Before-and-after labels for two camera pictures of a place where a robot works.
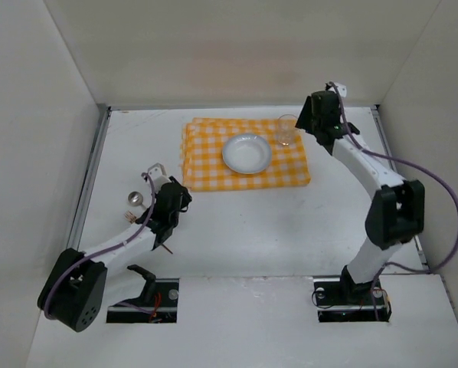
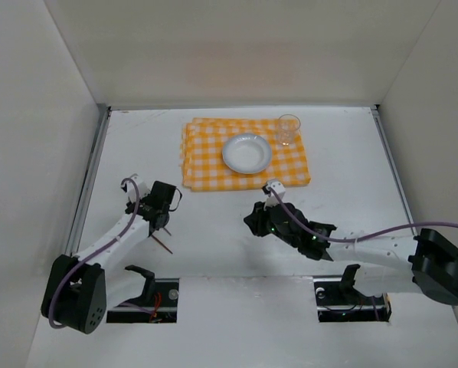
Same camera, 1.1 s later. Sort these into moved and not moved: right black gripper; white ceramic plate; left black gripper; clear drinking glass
Moved: left black gripper; right black gripper
Not moved: clear drinking glass; white ceramic plate
